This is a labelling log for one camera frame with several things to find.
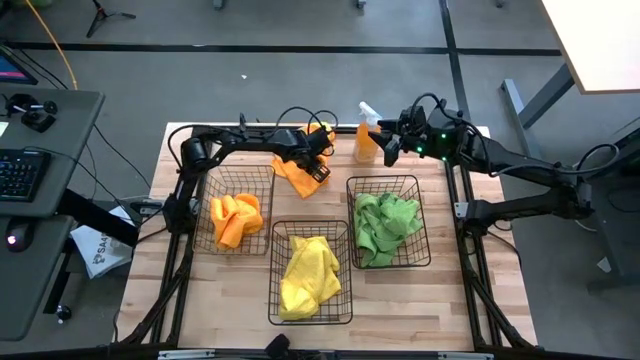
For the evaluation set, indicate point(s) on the black computer mouse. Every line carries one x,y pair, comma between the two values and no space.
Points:
19,237

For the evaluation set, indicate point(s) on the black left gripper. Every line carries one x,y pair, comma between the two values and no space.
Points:
300,142

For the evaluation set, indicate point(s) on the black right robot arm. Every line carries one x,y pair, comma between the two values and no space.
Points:
520,162

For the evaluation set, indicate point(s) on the black table-level camera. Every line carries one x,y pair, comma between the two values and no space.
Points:
280,346

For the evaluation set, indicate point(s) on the white table top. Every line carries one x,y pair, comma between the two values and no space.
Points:
595,40

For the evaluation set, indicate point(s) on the black desk camera device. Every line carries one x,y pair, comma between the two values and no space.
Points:
35,117

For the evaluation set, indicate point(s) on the grey table leg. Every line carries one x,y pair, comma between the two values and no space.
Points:
542,97

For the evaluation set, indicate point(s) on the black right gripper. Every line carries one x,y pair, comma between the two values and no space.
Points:
416,131

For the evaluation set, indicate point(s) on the grey desk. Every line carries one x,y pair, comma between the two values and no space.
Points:
35,280

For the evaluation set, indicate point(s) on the black tripod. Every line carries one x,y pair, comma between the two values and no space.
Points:
102,12

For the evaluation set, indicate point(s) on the orange liquid spray bottle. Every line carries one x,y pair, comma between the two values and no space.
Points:
366,142

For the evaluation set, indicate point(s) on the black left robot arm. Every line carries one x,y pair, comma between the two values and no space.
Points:
235,139

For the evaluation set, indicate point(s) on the orange microfiber towel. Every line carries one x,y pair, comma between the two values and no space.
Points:
235,220
300,182

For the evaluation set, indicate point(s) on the green microfiber towel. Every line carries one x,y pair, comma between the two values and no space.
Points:
370,235
400,215

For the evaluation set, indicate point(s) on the desk monitor screen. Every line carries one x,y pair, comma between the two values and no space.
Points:
12,70

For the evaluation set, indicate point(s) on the black round knob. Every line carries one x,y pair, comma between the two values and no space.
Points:
63,313

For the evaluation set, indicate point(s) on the yellow microfiber towel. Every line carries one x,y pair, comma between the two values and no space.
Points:
307,280

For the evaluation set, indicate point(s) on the white printed paper bag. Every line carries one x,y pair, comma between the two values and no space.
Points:
102,247

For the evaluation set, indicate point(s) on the black keyboard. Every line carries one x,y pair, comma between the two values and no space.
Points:
22,172

